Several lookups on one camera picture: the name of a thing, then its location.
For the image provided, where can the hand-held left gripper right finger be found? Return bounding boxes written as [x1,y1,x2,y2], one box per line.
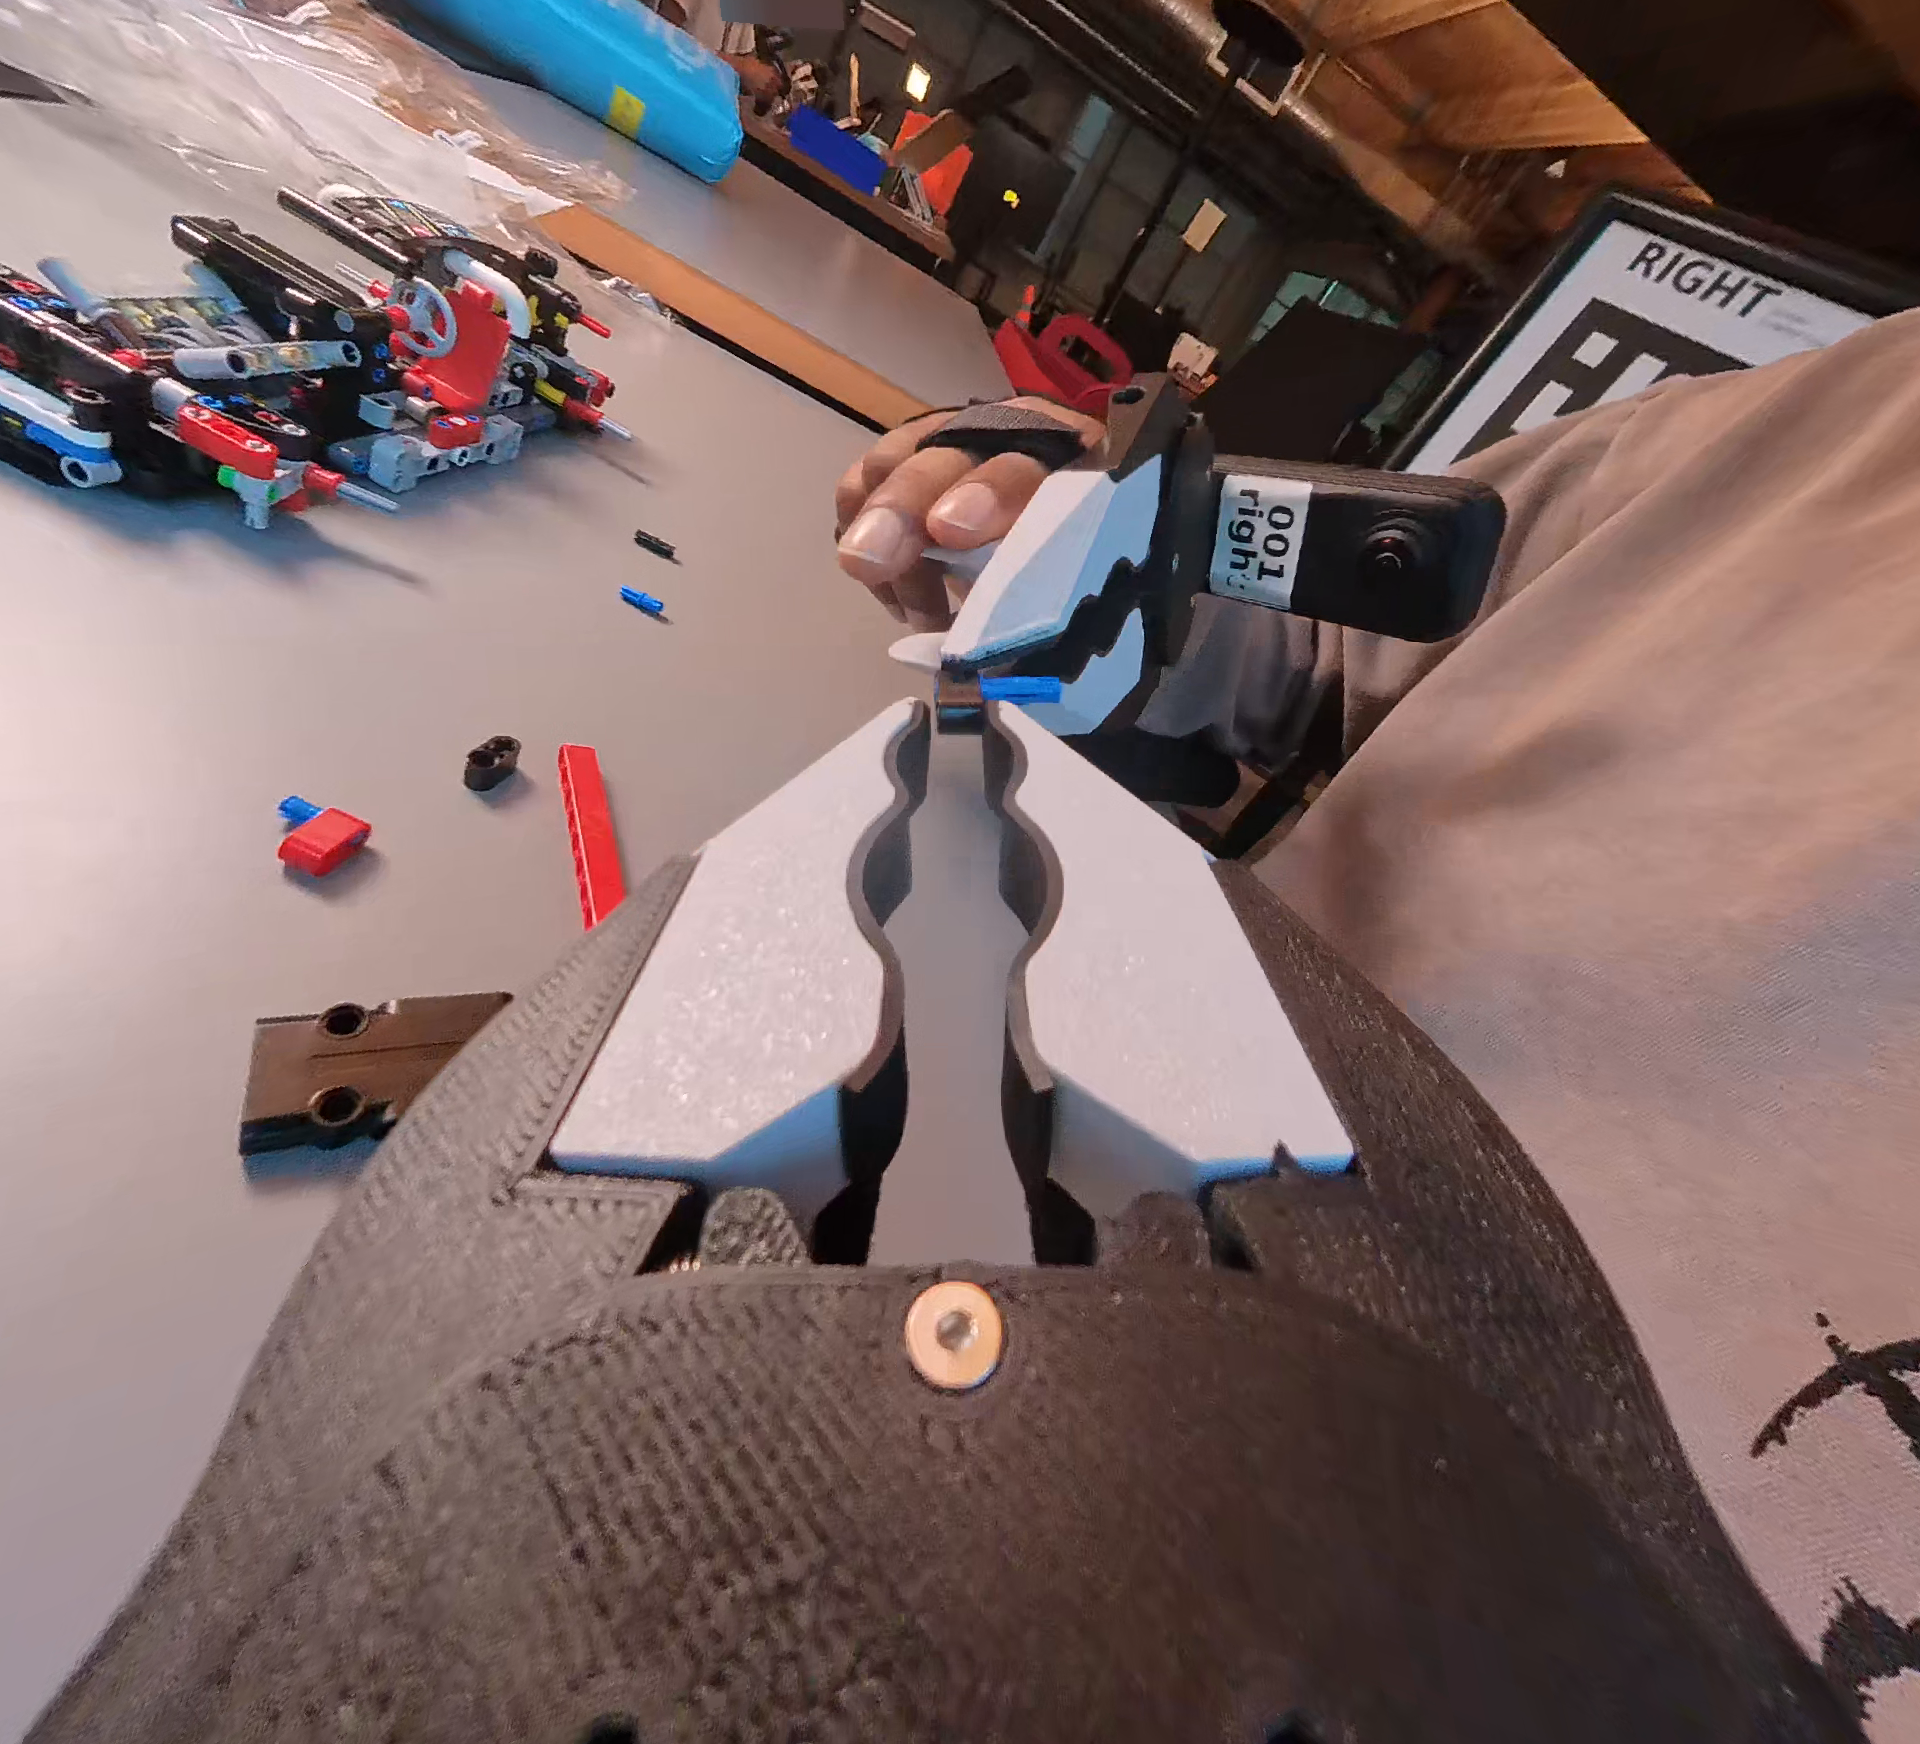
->
[995,702,1360,1223]

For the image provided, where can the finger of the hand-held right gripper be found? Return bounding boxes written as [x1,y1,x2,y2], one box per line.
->
[1056,604,1148,734]
[942,454,1165,669]

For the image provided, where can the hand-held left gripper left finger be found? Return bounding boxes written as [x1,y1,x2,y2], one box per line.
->
[547,697,921,1231]

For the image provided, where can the long red lego beam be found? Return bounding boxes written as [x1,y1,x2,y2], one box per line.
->
[558,743,629,929]

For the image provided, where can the black lego panel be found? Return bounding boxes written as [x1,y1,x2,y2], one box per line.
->
[237,991,515,1156]

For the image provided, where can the red lego connector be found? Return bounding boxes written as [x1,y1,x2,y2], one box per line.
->
[278,805,373,876]

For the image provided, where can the person's right forearm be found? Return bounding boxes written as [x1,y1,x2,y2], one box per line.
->
[1155,311,1920,816]

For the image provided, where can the partly built lego car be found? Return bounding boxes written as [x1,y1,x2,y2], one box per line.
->
[0,185,616,530]

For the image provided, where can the person's right hand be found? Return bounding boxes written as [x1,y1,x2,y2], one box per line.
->
[832,393,1113,629]

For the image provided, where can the red chair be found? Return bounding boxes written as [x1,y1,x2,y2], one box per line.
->
[992,311,1143,425]

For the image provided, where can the blue crate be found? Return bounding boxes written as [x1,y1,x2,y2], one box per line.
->
[784,104,889,197]

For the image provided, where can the black framed marker sign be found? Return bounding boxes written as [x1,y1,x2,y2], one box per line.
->
[1387,188,1884,478]

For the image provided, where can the clear plastic bag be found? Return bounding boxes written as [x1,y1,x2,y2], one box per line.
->
[0,0,633,231]

